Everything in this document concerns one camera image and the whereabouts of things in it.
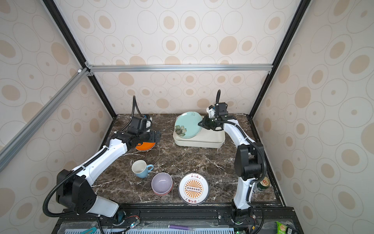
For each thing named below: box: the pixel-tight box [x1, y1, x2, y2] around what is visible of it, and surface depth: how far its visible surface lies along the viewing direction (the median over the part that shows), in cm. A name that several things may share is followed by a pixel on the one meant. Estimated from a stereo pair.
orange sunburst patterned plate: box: [177, 172, 210, 205], surface depth 83 cm
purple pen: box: [168, 224, 196, 231], surface depth 72 cm
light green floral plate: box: [174, 111, 203, 139], surface depth 95 cm
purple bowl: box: [150, 172, 174, 196], surface depth 82 cm
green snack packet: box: [275, 221, 294, 234], surface depth 71 cm
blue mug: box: [131, 159, 155, 179], surface depth 85 cm
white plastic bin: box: [172, 126, 226, 149], surface depth 102 cm
